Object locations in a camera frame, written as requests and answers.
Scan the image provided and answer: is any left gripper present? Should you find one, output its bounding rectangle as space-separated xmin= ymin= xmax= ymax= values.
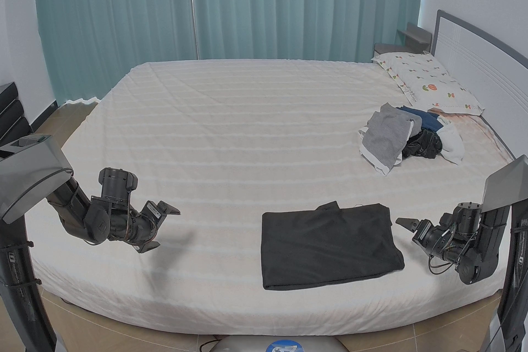
xmin=126 ymin=200 xmax=181 ymax=254

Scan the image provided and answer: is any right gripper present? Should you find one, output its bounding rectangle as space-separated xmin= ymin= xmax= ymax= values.
xmin=395 ymin=217 xmax=445 ymax=257

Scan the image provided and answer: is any black T-shirt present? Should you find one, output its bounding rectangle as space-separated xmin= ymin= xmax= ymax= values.
xmin=261 ymin=200 xmax=406 ymax=292

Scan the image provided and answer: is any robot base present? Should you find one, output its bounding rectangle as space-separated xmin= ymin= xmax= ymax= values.
xmin=206 ymin=336 xmax=343 ymax=352

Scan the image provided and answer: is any pile of clothes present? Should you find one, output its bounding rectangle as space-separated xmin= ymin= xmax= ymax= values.
xmin=358 ymin=103 xmax=466 ymax=177

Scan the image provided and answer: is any bed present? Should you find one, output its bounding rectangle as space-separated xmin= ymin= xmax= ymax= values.
xmin=25 ymin=9 xmax=528 ymax=339

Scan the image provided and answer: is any white printed pillow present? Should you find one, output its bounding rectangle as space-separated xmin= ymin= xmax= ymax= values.
xmin=371 ymin=51 xmax=486 ymax=114

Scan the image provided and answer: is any black chest of drawers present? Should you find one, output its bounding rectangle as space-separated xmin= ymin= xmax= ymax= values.
xmin=0 ymin=82 xmax=34 ymax=147

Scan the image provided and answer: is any grey bedside table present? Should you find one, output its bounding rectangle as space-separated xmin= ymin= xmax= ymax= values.
xmin=373 ymin=22 xmax=433 ymax=54

